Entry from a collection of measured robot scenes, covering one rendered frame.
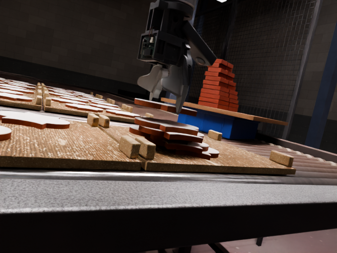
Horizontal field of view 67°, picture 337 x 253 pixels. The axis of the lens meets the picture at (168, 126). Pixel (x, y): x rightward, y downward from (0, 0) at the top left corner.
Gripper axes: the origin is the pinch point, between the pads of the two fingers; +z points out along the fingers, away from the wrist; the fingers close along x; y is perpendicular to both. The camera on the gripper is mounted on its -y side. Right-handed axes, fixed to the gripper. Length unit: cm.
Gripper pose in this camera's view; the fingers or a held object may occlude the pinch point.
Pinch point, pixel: (166, 106)
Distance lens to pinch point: 55.7
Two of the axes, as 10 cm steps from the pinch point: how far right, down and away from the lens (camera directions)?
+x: 5.3, 2.0, -8.2
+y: -8.2, -1.0, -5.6
